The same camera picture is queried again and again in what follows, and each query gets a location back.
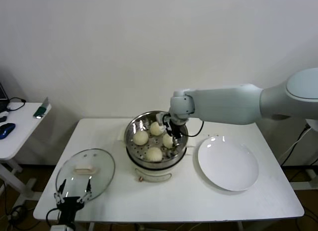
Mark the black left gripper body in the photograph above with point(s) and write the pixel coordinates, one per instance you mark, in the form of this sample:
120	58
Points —
70	206

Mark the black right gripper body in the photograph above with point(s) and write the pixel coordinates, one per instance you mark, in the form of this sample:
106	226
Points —
169	124

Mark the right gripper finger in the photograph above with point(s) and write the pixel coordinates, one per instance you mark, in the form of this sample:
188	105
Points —
177	140
162	128

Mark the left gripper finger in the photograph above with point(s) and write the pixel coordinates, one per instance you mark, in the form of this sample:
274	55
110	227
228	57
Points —
87	193
59	196

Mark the white steamed baozi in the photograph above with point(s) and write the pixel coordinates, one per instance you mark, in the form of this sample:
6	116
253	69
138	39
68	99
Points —
155	129
153	154
141	137
167	141

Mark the glass pot lid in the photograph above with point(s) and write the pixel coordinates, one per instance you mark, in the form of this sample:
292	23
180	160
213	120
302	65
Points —
99	171

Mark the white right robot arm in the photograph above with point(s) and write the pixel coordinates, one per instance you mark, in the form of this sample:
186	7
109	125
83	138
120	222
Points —
236	104

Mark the steel steamer basket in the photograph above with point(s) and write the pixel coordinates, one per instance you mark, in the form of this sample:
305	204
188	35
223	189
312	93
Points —
131	141

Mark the white electric cooking pot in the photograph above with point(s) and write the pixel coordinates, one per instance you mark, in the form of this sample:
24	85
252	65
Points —
154	175

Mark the white round plate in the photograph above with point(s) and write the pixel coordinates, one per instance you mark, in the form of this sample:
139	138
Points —
228	164

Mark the white side table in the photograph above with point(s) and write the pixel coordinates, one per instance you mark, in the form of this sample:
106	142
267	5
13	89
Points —
22	134

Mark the blue computer mouse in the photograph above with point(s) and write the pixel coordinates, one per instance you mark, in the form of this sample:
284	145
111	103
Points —
6	130

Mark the green and white phone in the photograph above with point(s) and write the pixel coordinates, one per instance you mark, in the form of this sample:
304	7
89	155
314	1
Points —
41	111

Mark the small black gadget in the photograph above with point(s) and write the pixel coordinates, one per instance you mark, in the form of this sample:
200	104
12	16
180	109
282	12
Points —
2	119

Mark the small white gadget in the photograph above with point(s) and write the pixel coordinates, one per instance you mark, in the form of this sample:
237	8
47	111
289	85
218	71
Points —
3	114

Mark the white stand base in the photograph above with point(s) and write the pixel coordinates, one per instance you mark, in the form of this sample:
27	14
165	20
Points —
304	185

